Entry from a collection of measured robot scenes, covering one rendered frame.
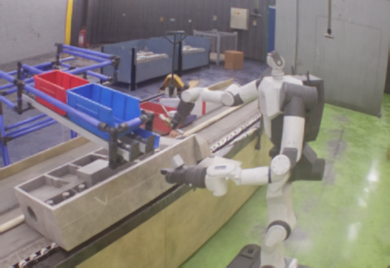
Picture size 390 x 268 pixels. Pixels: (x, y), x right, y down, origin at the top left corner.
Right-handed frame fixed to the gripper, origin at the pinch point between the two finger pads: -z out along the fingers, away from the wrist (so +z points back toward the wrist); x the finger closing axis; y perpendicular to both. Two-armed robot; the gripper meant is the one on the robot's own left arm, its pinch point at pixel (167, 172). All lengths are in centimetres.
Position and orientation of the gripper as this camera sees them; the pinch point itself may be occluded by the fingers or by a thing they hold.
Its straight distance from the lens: 145.2
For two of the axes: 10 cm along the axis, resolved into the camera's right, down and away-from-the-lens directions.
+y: -1.0, -9.7, -2.4
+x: 5.3, -2.5, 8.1
